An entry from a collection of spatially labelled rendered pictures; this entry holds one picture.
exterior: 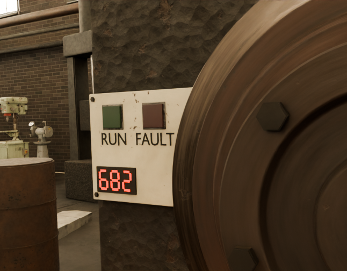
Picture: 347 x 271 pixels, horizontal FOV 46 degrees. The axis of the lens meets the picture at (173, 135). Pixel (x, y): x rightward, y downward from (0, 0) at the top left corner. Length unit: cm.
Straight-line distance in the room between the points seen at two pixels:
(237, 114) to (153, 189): 29
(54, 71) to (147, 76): 868
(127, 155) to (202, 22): 24
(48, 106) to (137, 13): 880
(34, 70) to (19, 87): 63
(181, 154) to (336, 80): 21
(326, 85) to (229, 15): 32
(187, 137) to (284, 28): 15
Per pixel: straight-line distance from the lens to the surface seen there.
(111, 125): 68
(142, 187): 67
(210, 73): 45
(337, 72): 33
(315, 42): 38
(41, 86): 961
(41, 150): 909
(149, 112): 64
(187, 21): 65
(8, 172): 309
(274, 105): 33
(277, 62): 39
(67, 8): 819
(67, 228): 447
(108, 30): 73
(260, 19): 44
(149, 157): 65
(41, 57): 965
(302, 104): 33
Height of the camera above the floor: 120
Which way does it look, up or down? 3 degrees down
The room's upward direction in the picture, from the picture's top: 2 degrees counter-clockwise
